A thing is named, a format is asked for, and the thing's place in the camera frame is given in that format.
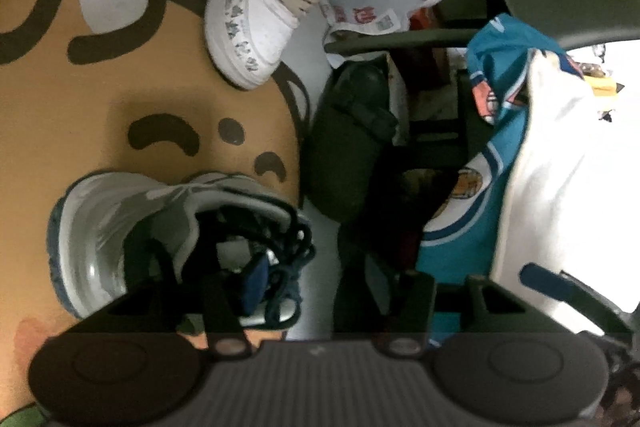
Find white cloth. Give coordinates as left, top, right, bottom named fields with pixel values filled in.
left=491, top=52, right=639, bottom=322

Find green leaf mat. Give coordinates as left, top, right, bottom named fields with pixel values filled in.
left=0, top=403, right=47, bottom=427

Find orange cat-shaped floor mat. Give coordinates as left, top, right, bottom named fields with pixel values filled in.
left=1, top=0, right=310, bottom=415

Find grey sneaker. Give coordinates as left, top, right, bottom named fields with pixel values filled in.
left=47, top=172, right=316, bottom=331

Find teal blue printed garment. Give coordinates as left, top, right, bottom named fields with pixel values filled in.
left=416, top=14, right=584, bottom=285

